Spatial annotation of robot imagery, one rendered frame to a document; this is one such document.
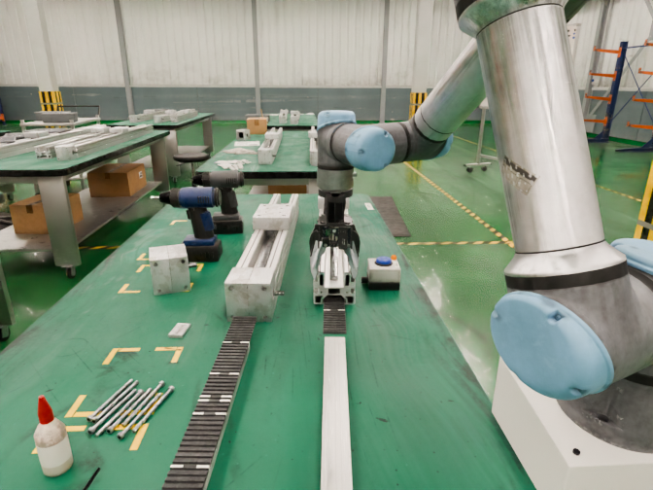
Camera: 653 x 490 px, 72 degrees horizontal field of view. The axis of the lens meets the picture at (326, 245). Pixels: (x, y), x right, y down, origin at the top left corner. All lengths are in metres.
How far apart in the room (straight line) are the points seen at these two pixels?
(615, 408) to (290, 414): 0.45
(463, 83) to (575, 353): 0.44
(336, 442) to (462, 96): 0.55
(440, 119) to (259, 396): 0.56
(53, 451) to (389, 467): 0.45
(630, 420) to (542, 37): 0.44
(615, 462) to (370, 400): 0.35
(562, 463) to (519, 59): 0.46
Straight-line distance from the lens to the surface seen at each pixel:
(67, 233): 3.48
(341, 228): 0.91
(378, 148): 0.79
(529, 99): 0.50
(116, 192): 4.95
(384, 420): 0.78
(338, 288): 1.09
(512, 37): 0.52
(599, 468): 0.66
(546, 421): 0.69
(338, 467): 0.66
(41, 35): 12.29
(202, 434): 0.72
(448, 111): 0.80
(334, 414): 0.73
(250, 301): 1.02
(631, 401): 0.67
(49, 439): 0.74
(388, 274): 1.17
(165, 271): 1.20
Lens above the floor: 1.28
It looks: 20 degrees down
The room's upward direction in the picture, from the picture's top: straight up
